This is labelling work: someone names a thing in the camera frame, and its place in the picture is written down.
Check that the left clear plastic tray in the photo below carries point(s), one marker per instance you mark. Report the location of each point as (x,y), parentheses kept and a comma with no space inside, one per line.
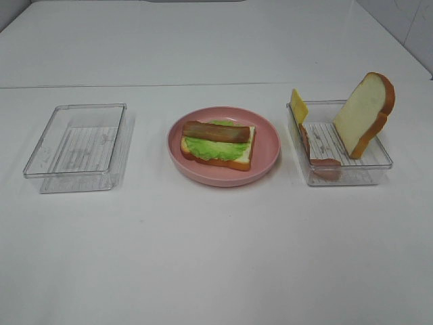
(82,148)

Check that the pink bacon strip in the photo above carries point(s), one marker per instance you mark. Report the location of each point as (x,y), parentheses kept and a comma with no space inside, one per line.
(328,168)

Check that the brown bacon strip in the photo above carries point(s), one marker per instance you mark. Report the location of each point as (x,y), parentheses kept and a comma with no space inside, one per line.
(217,133)

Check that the clear plastic tray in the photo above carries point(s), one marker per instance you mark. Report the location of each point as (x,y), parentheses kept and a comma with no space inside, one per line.
(322,155)
(82,148)

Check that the right clear plastic tray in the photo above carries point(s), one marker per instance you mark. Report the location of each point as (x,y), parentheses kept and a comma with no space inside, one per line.
(322,155)

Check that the bread slice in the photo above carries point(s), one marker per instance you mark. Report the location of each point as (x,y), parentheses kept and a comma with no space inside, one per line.
(236,156)
(365,113)

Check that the pink round plate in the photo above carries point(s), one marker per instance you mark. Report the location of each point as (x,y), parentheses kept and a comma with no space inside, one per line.
(265,150)

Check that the green lettuce leaf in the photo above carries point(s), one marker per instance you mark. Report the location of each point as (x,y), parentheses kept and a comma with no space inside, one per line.
(223,140)

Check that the yellow cheese slice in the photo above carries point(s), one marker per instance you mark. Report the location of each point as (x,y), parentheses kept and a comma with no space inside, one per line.
(298,106)

